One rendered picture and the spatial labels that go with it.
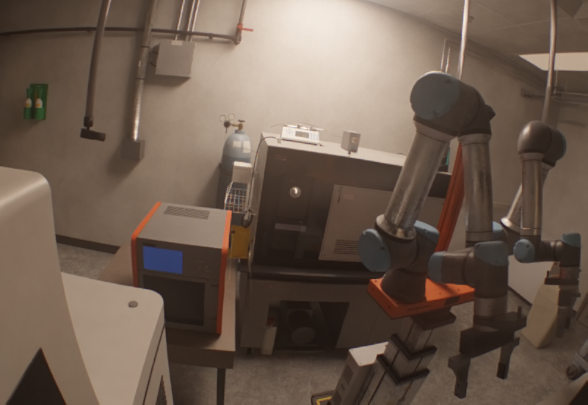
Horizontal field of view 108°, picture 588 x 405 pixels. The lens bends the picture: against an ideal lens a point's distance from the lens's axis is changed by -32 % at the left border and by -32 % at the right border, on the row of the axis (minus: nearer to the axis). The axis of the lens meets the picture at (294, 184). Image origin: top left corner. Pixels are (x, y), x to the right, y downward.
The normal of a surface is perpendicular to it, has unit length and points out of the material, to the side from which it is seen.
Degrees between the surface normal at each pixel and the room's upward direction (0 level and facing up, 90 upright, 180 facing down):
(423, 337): 90
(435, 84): 82
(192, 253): 90
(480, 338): 67
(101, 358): 0
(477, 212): 83
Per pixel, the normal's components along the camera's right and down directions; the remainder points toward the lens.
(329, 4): 0.15, 0.26
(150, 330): 0.16, -0.96
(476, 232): -0.66, -0.06
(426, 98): -0.84, -0.15
